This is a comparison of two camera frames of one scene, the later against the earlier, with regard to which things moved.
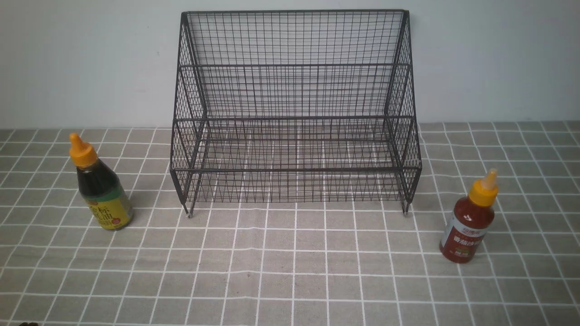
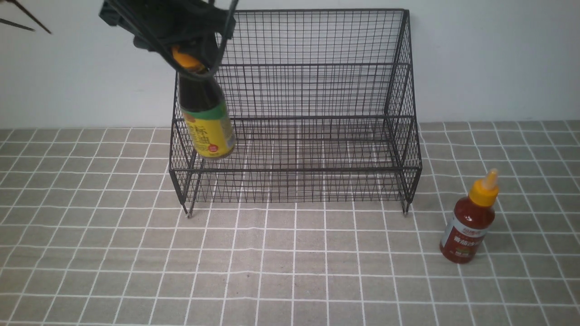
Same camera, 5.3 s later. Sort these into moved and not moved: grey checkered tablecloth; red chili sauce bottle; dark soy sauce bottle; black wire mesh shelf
Moved: dark soy sauce bottle
Not moved: red chili sauce bottle; black wire mesh shelf; grey checkered tablecloth
